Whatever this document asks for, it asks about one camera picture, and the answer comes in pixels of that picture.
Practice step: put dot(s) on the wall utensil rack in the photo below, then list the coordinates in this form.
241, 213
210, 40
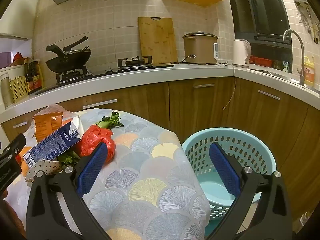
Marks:
308, 20

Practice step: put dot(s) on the orange snack packet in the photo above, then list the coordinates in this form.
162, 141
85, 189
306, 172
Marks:
43, 127

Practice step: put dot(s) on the wooden base cabinet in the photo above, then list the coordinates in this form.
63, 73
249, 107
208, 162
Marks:
200, 110

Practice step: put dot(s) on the red plastic bag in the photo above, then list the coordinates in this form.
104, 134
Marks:
95, 136

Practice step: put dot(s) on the green vegetable scrap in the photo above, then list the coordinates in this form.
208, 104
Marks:
67, 158

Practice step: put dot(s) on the yellow plastic basket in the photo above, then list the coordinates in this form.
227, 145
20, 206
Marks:
18, 88

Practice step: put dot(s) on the white electric kettle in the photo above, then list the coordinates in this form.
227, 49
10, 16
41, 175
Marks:
240, 52

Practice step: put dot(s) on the yellow detergent bottle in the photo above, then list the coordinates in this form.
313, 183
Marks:
309, 72

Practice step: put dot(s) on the blue white milk carton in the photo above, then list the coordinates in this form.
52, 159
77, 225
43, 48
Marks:
50, 142

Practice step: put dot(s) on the black gas stove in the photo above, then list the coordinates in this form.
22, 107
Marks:
130, 63

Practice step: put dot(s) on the person's left forearm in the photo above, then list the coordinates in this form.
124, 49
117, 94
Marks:
10, 217

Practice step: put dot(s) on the steel sink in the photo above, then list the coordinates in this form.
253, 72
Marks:
277, 74

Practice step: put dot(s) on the fan patterned tablecloth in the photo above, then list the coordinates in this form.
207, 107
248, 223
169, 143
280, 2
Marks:
150, 167

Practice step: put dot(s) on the dark window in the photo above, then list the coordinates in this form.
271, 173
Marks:
260, 10

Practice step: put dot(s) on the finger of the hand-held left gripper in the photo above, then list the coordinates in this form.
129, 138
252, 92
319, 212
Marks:
16, 145

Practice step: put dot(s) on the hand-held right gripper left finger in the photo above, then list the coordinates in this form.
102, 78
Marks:
91, 170

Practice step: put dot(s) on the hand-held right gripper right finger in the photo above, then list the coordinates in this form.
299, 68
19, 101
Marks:
223, 170

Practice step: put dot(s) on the black frying pan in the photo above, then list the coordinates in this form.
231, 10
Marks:
75, 45

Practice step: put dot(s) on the wooden cutting board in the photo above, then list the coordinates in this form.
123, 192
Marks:
157, 40

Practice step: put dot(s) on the white cylindrical container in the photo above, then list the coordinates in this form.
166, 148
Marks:
6, 90

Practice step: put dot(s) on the brown rice cooker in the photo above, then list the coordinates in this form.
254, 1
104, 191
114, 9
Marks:
197, 47

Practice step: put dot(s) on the light blue plastic basket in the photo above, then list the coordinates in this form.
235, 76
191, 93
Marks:
212, 187

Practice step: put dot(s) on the bok choy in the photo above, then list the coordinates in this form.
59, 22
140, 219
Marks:
111, 121

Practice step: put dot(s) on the black wok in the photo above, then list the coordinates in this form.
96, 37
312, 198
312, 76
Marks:
67, 62

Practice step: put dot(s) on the glass jar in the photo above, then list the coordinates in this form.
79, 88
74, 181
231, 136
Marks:
282, 66

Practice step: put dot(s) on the dark sauce bottle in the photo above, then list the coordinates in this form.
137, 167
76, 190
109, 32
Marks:
37, 77
28, 80

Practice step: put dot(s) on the steel kitchen faucet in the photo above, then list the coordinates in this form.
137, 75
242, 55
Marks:
301, 55

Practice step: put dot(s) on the polka dot paper wrapper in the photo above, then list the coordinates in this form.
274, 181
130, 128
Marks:
45, 166

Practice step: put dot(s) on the red plastic tray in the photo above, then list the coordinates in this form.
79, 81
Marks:
261, 60

